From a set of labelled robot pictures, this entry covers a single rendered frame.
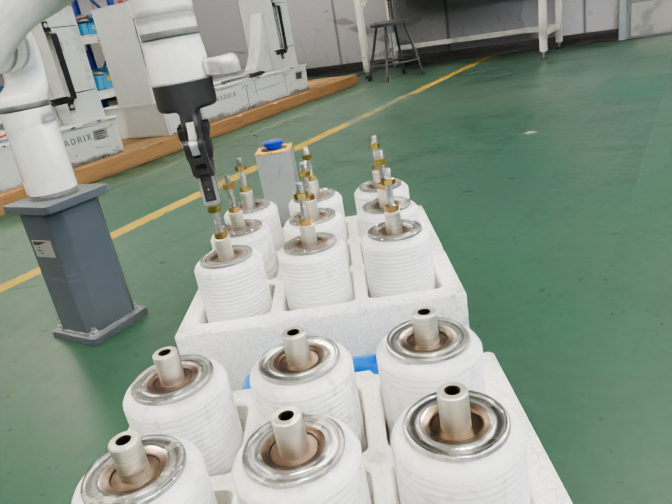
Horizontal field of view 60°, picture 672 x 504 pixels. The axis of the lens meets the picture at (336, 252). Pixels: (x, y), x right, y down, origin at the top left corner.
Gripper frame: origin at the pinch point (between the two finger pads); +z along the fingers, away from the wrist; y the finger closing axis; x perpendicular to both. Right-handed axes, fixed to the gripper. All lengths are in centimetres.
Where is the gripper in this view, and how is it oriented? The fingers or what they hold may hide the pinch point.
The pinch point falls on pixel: (209, 189)
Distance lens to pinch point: 79.4
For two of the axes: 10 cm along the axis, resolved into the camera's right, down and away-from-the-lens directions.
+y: 1.7, 3.5, -9.2
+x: 9.7, -2.1, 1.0
